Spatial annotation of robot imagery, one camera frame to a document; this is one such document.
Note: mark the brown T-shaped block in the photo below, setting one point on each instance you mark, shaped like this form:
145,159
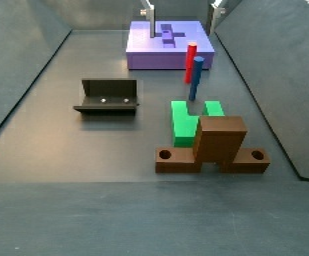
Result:
217,145

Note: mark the red peg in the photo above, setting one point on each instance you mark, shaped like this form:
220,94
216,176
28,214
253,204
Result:
191,55

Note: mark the blue peg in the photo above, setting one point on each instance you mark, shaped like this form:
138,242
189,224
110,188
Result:
196,76

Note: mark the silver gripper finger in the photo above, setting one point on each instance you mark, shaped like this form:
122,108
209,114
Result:
219,10
149,13

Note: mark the purple board with cross slot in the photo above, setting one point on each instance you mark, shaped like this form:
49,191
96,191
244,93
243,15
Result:
164,52

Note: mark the green U-shaped block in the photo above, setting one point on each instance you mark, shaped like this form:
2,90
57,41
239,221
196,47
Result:
185,122

